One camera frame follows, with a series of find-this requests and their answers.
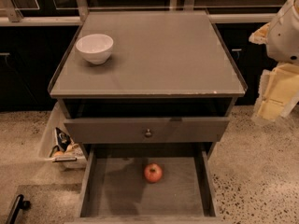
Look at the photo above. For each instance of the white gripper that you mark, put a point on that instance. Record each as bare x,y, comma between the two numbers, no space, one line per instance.
284,36

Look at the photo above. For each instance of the red apple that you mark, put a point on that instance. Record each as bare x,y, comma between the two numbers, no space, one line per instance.
153,172

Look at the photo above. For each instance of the grey drawer cabinet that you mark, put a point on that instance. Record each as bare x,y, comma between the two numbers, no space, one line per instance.
163,65

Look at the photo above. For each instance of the upper drawer with knob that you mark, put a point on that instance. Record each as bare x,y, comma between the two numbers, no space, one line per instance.
146,130

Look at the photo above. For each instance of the open middle drawer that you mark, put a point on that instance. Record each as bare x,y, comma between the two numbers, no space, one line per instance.
115,191

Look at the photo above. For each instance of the white ceramic bowl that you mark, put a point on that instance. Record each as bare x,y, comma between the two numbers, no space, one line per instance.
95,49

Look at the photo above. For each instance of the dark snack bag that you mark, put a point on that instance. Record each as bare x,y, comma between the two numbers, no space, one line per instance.
62,139

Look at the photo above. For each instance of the clear plastic bin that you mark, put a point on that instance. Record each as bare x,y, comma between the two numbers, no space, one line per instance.
73,157

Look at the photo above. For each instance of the orange fruit in bin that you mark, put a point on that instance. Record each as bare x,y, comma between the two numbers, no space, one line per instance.
58,154

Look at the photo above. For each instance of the metal railing frame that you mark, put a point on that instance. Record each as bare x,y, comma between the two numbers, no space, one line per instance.
219,11

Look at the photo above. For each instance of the black handle bottom left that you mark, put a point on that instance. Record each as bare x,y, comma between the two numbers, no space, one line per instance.
19,204

